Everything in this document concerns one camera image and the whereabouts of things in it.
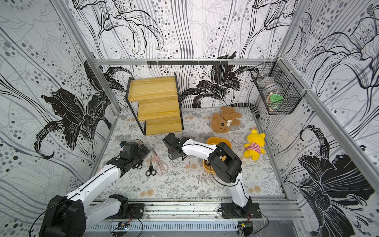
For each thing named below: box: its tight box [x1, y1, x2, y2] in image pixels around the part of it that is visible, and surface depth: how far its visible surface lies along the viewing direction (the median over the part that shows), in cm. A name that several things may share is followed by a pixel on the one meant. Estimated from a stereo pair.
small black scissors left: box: [145, 155, 157, 177], surface depth 88 cm
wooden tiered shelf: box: [124, 71, 185, 136], surface depth 98 cm
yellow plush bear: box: [243, 129, 266, 161], surface depth 93 cm
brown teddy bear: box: [210, 106, 242, 134], surface depth 104 cm
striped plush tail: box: [228, 102, 261, 119], surface depth 121 cm
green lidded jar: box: [268, 93, 284, 112], surface depth 80 cm
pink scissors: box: [151, 147, 169, 176], surface depth 90 cm
